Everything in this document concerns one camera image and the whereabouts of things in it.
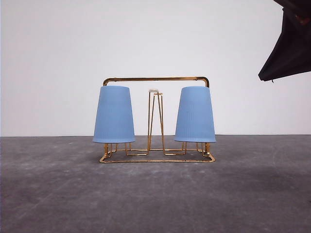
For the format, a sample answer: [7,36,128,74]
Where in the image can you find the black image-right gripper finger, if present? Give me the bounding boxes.
[258,0,311,82]

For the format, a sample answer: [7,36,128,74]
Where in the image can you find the blue ribbed cup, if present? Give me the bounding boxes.
[93,85,135,143]
[174,86,217,142]

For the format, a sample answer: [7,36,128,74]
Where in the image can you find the gold wire cup rack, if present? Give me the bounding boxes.
[100,76,215,163]

